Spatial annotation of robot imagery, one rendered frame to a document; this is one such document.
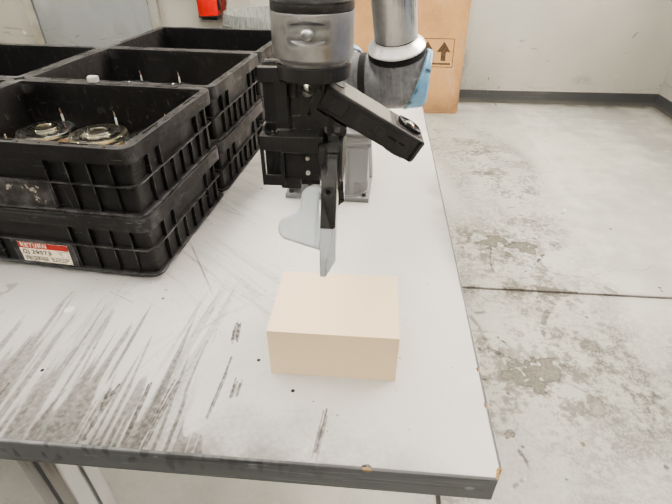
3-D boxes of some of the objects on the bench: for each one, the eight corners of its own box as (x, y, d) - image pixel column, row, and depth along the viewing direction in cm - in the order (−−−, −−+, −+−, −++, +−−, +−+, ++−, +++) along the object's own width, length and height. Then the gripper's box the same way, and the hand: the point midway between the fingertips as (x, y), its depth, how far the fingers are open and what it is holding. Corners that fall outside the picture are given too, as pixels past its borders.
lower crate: (228, 197, 100) (220, 144, 93) (162, 284, 75) (145, 220, 68) (58, 183, 105) (39, 132, 98) (-53, 260, 81) (-89, 199, 74)
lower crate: (267, 144, 124) (263, 99, 117) (228, 197, 100) (220, 144, 93) (128, 135, 129) (117, 91, 122) (58, 183, 105) (39, 132, 98)
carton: (393, 316, 69) (397, 276, 65) (395, 381, 59) (399, 339, 55) (286, 310, 70) (283, 271, 66) (271, 372, 60) (266, 331, 56)
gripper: (279, 38, 52) (289, 196, 63) (232, 89, 36) (257, 288, 47) (356, 40, 51) (352, 199, 63) (344, 91, 35) (342, 293, 47)
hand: (336, 239), depth 55 cm, fingers open, 14 cm apart
